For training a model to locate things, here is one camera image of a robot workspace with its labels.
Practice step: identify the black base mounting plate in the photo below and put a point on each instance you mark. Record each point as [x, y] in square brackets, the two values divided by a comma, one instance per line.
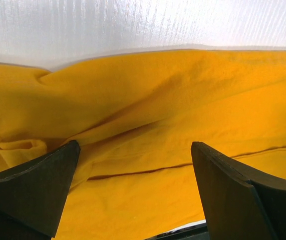
[195, 232]

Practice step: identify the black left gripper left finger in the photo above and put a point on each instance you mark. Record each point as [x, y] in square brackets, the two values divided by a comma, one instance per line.
[33, 194]

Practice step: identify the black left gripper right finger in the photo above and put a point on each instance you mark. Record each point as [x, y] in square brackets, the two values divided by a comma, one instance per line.
[238, 201]

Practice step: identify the yellow t shirt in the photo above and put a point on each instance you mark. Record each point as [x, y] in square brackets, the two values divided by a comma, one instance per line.
[135, 117]

